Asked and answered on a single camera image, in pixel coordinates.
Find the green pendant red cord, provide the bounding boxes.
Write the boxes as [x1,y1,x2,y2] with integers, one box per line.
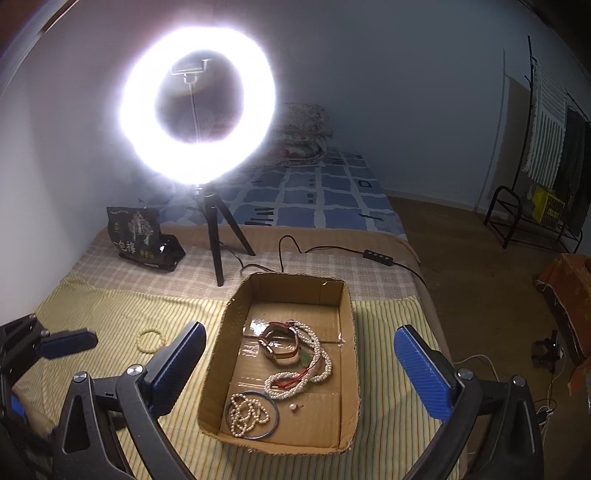
[264,320,320,391]

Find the thick twisted pearl necklace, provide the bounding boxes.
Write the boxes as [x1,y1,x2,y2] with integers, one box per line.
[263,321,334,400]

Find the cardboard box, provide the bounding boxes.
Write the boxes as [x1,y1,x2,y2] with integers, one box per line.
[197,273,361,455]

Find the plaid brown blanket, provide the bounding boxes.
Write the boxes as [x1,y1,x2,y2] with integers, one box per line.
[73,226,426,300]

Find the black metal rack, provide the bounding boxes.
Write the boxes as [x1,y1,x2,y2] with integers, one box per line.
[483,185,583,254]

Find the black power cable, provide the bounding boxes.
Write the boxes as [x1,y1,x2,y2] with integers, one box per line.
[221,233,429,287]

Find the yellow crate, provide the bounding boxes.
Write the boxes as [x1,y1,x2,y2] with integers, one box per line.
[531,186,564,227]

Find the dark hanging clothes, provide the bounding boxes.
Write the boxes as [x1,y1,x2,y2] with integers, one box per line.
[553,108,590,235]

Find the white striped hanging towel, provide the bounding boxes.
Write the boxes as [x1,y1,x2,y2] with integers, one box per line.
[524,61,567,189]

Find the thin pearl necklace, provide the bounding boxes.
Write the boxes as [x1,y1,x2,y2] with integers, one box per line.
[228,392,270,437]

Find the yellow striped cloth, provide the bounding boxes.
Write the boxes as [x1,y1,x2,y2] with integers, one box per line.
[16,274,442,479]

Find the black snack bag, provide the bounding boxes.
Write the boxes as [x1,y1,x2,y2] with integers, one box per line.
[106,207,185,272]

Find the blue bangle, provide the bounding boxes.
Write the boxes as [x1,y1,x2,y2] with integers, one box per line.
[224,390,280,441]

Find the brown leather watch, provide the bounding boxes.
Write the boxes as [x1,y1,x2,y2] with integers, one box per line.
[257,322,301,366]

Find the orange cloth covered box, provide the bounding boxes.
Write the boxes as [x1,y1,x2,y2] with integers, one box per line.
[535,253,590,393]

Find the ring light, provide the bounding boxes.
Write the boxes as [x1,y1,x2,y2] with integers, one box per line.
[118,26,276,186]

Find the cream bead bracelet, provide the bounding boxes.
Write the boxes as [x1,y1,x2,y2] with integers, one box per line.
[136,327,167,355]

